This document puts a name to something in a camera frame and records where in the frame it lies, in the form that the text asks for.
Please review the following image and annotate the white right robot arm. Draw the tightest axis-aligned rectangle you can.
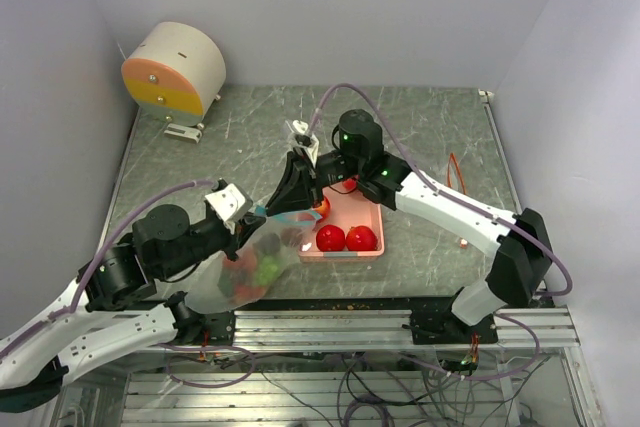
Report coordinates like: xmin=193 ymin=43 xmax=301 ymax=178
xmin=266 ymin=109 xmax=552 ymax=343

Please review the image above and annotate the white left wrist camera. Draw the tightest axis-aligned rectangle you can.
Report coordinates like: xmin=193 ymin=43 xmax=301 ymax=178
xmin=205 ymin=179 xmax=253 ymax=223

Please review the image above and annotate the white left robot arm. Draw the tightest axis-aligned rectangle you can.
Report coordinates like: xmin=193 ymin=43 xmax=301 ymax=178
xmin=1 ymin=205 xmax=266 ymax=413

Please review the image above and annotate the pink perforated plastic basket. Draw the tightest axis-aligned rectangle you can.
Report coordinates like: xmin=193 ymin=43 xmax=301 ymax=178
xmin=298 ymin=185 xmax=385 ymax=263

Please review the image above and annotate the pink-red apple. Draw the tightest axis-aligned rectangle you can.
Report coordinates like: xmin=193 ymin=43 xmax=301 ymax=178
xmin=342 ymin=178 xmax=357 ymax=192

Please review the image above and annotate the red strawberry bunch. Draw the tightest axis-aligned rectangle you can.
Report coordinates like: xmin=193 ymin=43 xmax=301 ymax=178
xmin=217 ymin=252 xmax=267 ymax=304

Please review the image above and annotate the red apple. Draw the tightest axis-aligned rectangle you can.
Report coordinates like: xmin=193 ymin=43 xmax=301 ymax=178
xmin=316 ymin=224 xmax=346 ymax=252

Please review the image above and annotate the green grape bunch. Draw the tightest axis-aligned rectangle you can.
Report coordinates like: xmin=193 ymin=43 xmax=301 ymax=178
xmin=252 ymin=256 xmax=281 ymax=286

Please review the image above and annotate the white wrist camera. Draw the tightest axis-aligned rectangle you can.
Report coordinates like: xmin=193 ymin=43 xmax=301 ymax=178
xmin=205 ymin=179 xmax=253 ymax=223
xmin=284 ymin=120 xmax=319 ymax=167

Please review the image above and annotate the round cream drawer cabinet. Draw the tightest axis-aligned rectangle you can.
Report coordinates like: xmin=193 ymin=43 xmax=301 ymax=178
xmin=121 ymin=21 xmax=227 ymax=127

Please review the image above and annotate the aluminium frame rail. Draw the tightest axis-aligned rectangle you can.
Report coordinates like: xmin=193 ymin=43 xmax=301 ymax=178
xmin=54 ymin=307 xmax=581 ymax=353

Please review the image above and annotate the yellow-red peach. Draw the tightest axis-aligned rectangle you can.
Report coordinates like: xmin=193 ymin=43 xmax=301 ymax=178
xmin=313 ymin=197 xmax=331 ymax=221

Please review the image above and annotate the small metal bracket block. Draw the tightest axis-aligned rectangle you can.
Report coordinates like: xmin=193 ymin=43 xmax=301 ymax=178
xmin=163 ymin=123 xmax=202 ymax=144

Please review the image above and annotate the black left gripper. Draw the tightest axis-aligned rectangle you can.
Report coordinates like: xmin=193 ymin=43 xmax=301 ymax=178
xmin=157 ymin=208 xmax=266 ymax=278

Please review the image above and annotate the clear blue-zipper zip bag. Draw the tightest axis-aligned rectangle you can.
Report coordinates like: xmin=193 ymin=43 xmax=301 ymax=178
xmin=185 ymin=209 xmax=321 ymax=314

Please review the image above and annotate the clear red-zipper zip bag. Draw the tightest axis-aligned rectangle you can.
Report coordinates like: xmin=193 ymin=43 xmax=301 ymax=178
xmin=439 ymin=151 xmax=471 ymax=248

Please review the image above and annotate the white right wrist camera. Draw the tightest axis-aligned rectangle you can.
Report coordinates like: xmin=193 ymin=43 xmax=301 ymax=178
xmin=284 ymin=120 xmax=319 ymax=167

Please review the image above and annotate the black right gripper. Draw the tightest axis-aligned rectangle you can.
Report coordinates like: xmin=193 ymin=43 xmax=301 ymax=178
xmin=265 ymin=145 xmax=364 ymax=214

